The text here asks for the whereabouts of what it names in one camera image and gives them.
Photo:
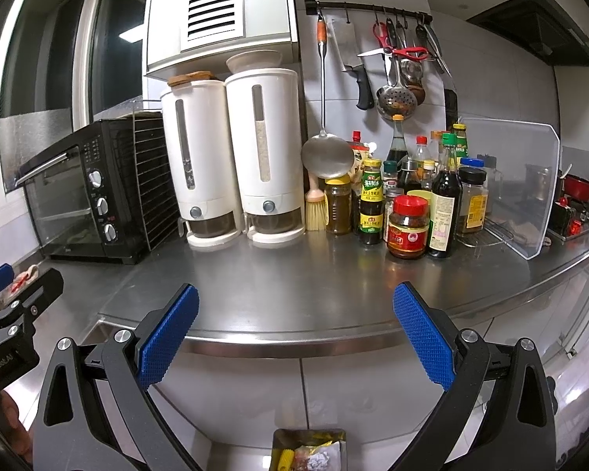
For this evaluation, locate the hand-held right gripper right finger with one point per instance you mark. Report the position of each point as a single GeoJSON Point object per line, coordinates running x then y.
{"type": "Point", "coordinates": [424, 336]}

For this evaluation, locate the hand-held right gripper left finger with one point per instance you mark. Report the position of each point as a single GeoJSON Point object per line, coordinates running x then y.
{"type": "Point", "coordinates": [169, 333]}

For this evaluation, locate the dark trash bin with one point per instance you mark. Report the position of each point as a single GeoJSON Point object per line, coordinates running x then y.
{"type": "Point", "coordinates": [342, 451]}

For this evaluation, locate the yellow paper wrapper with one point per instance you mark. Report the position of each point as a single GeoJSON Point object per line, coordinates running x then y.
{"type": "Point", "coordinates": [314, 439]}

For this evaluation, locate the person's left hand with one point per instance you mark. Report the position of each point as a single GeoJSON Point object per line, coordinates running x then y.
{"type": "Point", "coordinates": [17, 422]}

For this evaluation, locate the black toaster oven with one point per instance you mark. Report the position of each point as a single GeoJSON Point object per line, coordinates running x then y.
{"type": "Point", "coordinates": [68, 206]}

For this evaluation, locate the red lid chili jar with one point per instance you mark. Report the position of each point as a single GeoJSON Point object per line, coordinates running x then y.
{"type": "Point", "coordinates": [407, 235]}

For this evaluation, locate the large dark soy bottle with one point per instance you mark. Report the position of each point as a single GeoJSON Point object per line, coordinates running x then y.
{"type": "Point", "coordinates": [444, 216]}

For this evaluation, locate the black lid jar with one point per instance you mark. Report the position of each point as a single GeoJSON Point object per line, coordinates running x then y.
{"type": "Point", "coordinates": [472, 206]}

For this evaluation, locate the spice shaker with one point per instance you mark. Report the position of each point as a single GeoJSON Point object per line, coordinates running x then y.
{"type": "Point", "coordinates": [391, 201]}

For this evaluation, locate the green label sauce bottle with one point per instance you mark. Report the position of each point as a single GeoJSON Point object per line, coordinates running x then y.
{"type": "Point", "coordinates": [371, 206]}

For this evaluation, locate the amber oil jar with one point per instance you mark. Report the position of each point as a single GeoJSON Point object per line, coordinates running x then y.
{"type": "Point", "coordinates": [337, 211]}

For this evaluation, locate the black gas stove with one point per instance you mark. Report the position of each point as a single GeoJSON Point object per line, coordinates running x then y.
{"type": "Point", "coordinates": [562, 216]}

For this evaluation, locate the cluster of condiment bottles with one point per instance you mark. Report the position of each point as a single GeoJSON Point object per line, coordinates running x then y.
{"type": "Point", "coordinates": [397, 147]}

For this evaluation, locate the steel cup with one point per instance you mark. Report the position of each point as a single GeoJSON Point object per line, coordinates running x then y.
{"type": "Point", "coordinates": [540, 184]}

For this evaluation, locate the white bean dispenser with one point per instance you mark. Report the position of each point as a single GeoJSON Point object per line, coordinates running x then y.
{"type": "Point", "coordinates": [206, 132]}

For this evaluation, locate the clear splash guard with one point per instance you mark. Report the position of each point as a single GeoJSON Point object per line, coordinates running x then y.
{"type": "Point", "coordinates": [520, 147]}

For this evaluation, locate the red pot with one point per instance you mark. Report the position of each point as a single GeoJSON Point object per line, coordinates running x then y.
{"type": "Point", "coordinates": [576, 186]}

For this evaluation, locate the window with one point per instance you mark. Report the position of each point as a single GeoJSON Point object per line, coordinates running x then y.
{"type": "Point", "coordinates": [39, 59]}

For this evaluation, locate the white rice dispenser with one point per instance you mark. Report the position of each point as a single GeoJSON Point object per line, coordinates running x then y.
{"type": "Point", "coordinates": [284, 132]}

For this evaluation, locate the steel slotted spoon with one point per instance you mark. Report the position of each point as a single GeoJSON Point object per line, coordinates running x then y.
{"type": "Point", "coordinates": [396, 103]}

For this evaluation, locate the small steel ladle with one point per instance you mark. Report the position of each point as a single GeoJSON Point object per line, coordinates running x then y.
{"type": "Point", "coordinates": [417, 93]}

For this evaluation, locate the red scissors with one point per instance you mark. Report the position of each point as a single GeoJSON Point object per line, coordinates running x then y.
{"type": "Point", "coordinates": [407, 52]}

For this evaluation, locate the white bowl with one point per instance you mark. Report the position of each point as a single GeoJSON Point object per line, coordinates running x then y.
{"type": "Point", "coordinates": [253, 61]}

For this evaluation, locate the steel tongs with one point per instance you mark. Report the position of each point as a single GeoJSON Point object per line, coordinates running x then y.
{"type": "Point", "coordinates": [432, 39]}

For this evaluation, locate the black range hood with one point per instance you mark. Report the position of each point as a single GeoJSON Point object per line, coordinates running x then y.
{"type": "Point", "coordinates": [545, 29]}

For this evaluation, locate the black hanging rail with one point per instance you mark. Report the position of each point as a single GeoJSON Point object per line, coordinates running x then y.
{"type": "Point", "coordinates": [353, 7]}

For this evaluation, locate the white vented wall cabinet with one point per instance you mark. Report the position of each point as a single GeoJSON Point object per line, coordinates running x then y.
{"type": "Point", "coordinates": [265, 10]}

